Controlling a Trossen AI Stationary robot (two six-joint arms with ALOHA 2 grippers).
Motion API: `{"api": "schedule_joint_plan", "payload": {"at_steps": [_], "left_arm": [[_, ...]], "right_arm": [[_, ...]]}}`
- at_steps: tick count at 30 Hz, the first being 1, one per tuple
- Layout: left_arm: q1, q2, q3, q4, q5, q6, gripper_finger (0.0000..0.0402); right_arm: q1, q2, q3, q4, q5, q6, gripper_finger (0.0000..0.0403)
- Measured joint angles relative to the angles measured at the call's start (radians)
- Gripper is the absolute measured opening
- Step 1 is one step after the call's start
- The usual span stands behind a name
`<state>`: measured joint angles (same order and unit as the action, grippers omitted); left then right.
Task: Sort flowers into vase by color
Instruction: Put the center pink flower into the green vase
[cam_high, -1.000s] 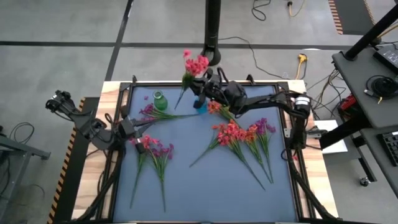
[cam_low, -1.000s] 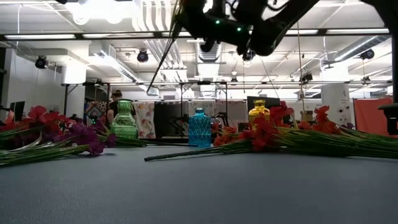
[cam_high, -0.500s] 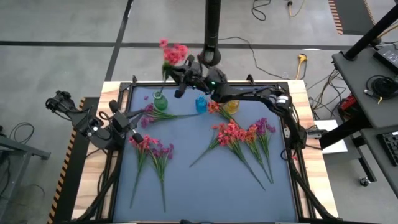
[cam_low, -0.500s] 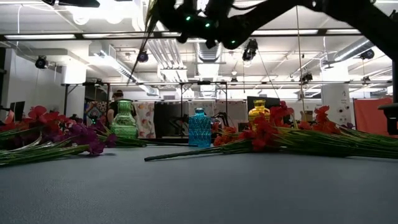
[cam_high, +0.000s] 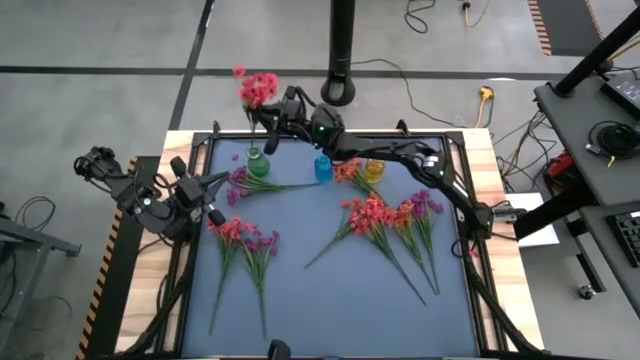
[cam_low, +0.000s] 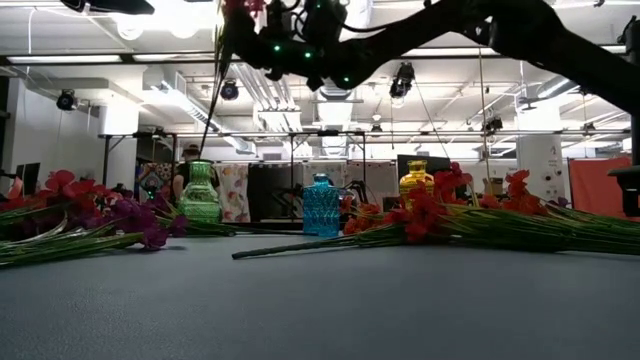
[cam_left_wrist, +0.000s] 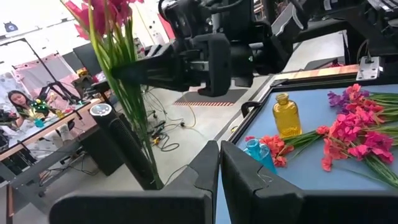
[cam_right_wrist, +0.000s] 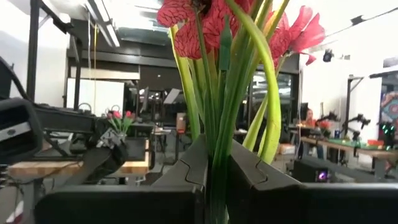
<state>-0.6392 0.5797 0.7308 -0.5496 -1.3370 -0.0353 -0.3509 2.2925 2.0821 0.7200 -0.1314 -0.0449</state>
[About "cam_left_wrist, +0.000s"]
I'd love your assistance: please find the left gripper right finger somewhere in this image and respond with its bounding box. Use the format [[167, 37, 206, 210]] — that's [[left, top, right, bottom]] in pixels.
[[220, 140, 398, 224]]

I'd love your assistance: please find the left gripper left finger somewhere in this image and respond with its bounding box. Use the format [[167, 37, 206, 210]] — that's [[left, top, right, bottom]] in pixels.
[[49, 139, 220, 224]]

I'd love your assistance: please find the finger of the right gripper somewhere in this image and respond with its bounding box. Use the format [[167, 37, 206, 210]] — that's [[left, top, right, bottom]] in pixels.
[[111, 57, 187, 92], [144, 42, 181, 59]]

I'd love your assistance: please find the blue glass vase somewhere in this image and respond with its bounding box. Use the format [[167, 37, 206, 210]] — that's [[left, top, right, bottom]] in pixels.
[[243, 138, 278, 175]]

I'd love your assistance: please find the yellow glass vase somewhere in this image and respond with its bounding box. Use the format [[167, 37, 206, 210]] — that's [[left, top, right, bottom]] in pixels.
[[272, 92, 303, 139]]

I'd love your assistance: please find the black floor mat striped edge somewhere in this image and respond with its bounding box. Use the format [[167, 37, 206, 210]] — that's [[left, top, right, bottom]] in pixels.
[[173, 88, 249, 108]]

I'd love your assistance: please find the black clamp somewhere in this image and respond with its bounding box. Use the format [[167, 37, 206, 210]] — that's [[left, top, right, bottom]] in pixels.
[[241, 101, 262, 118]]

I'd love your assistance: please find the black monitor screen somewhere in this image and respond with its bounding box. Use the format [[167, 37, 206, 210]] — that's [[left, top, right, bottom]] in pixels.
[[62, 42, 103, 77]]

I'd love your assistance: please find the black box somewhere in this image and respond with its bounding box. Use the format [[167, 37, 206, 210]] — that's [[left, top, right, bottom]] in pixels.
[[77, 124, 125, 177]]

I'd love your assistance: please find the black tower fan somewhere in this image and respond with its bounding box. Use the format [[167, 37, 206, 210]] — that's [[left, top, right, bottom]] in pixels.
[[89, 103, 158, 190]]

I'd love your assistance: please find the pink cloth partition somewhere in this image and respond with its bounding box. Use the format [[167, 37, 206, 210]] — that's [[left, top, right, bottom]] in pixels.
[[12, 54, 78, 103]]

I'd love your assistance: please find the small lit green plant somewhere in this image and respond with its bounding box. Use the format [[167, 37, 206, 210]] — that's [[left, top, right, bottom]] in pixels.
[[30, 98, 50, 118]]

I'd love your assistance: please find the wood-edged background table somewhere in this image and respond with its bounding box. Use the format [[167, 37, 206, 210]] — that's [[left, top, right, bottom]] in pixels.
[[0, 98, 105, 162]]

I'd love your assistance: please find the person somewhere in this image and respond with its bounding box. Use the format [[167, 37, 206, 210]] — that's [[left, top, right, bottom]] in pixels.
[[7, 90, 43, 129]]

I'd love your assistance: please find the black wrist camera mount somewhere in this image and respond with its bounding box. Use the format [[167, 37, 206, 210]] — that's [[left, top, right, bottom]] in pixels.
[[158, 0, 218, 41]]

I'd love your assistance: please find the black floor cable tangle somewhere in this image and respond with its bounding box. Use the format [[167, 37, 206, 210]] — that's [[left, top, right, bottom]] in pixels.
[[142, 86, 197, 153]]

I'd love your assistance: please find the black table frame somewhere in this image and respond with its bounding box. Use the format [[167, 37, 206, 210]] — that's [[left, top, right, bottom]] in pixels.
[[228, 73, 398, 147]]

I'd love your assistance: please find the silver metal bracket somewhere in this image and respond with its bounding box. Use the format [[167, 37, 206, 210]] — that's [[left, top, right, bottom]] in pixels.
[[356, 55, 384, 82]]

